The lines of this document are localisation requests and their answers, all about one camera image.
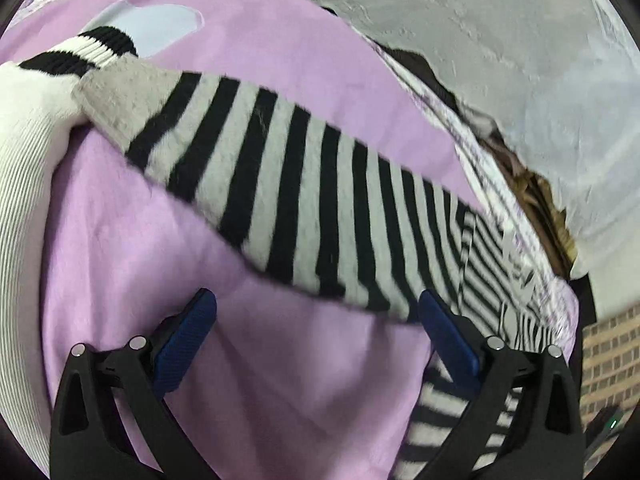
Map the beige checked curtain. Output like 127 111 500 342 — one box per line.
579 301 640 441

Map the light blue paper piece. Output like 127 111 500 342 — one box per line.
82 0 204 58

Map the white ribbed knit garment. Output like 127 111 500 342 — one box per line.
1 26 136 474

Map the black grey striped knit sweater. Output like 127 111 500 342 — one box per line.
71 54 566 480

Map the purple floral bed sheet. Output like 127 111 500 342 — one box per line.
9 0 579 330

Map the white lace cloth cover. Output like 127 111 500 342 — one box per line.
314 0 639 273

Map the lilac fleece blanket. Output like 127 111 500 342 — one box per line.
0 0 582 480

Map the brown wooden furniture under cover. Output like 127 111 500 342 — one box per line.
382 47 577 281

